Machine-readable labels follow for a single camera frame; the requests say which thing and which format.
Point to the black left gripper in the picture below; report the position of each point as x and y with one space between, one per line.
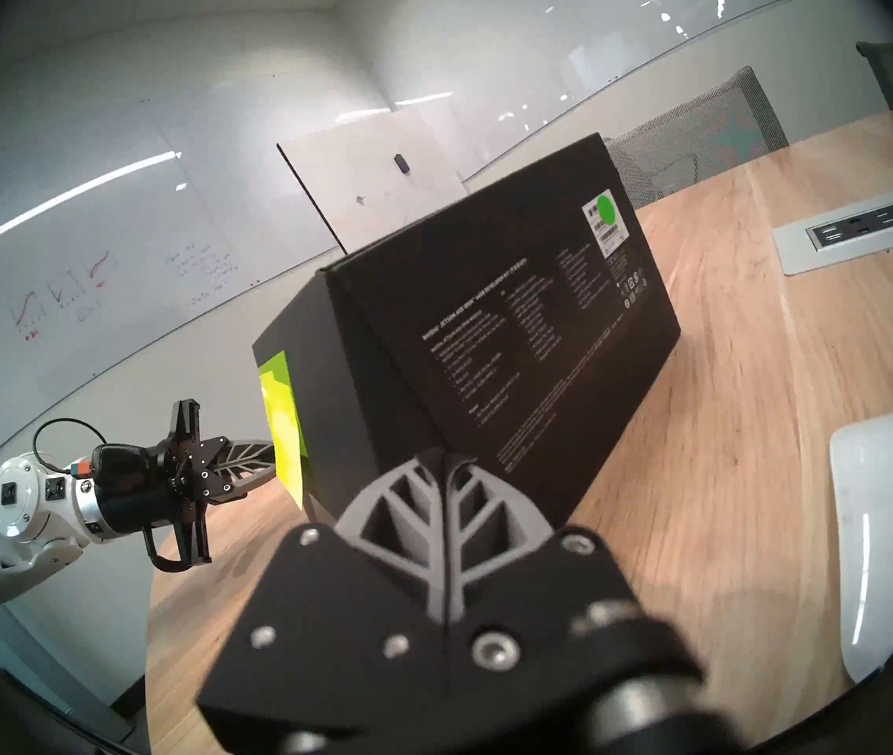
140 486

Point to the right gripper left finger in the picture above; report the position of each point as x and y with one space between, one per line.
336 643

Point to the white computer mouse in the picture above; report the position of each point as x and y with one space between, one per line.
887 525

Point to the gray mesh office chair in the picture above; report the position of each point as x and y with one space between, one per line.
698 144

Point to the glass wall whiteboard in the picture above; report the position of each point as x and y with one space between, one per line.
572 53

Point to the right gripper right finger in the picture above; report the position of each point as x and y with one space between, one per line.
541 596

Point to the rolling whiteboard on stand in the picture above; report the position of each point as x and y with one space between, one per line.
376 187

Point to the silver table power panel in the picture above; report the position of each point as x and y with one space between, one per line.
863 230

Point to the yellow sticky note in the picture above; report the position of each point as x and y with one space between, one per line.
291 470
273 399

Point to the black cardboard box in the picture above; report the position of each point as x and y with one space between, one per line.
384 352

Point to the lime green sticky note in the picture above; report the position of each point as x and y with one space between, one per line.
277 364

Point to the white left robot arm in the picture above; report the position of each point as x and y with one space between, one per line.
14 525

